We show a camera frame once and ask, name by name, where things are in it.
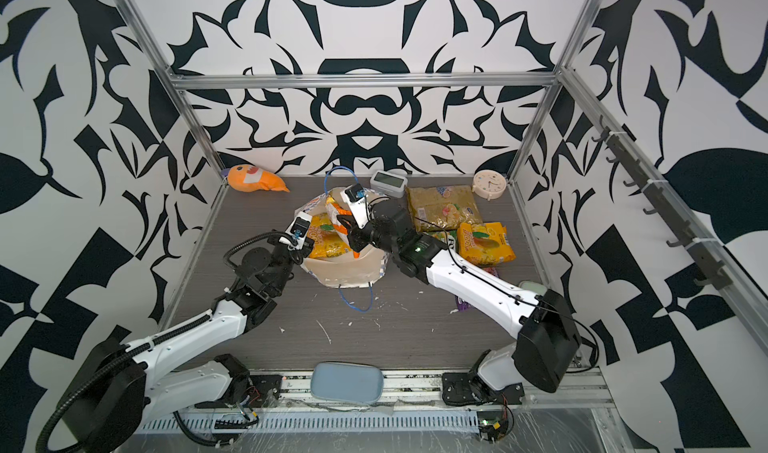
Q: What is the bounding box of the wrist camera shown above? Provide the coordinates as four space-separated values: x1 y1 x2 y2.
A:
341 183 369 229
285 211 312 247

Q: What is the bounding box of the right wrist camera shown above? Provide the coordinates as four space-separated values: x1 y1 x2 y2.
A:
341 183 369 229

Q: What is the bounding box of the yellow orange candy bag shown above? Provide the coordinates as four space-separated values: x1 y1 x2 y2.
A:
457 222 516 267

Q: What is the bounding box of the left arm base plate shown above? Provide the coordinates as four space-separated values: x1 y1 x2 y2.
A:
239 374 283 409

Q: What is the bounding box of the white cable duct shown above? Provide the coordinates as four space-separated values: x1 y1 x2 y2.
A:
137 410 481 435

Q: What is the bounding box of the small circuit board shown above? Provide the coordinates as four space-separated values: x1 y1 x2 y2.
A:
478 408 515 443

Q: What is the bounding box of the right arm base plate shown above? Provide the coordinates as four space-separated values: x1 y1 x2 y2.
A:
441 372 525 407

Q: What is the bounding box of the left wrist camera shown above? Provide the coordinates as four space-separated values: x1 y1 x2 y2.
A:
285 211 312 247

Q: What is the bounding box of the orange plush toy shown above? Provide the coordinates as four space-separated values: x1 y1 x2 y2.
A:
221 164 290 193

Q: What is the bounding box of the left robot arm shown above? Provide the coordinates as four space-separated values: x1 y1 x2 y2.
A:
35 231 314 452

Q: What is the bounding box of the blue checkered paper bag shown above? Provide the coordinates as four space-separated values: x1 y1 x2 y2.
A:
296 177 389 313

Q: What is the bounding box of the orange Fox's fruits candy bag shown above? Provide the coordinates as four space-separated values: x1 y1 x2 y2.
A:
325 194 353 244

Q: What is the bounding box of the beige alarm clock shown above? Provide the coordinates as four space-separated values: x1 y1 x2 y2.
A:
472 170 508 201

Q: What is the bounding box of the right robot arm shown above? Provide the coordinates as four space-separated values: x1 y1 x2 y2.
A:
338 200 583 393

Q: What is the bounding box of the black hook rail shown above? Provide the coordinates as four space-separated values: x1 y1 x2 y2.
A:
594 124 734 290

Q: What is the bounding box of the white digital clock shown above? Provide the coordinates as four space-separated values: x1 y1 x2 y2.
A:
370 170 408 198

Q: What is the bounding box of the green Fox's candy bag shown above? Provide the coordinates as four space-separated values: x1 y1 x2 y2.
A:
429 231 457 250

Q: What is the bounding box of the light green container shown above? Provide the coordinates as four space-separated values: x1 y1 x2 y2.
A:
519 281 548 296

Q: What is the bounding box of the gold snack bag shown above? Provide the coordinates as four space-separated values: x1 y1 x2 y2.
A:
406 185 483 232

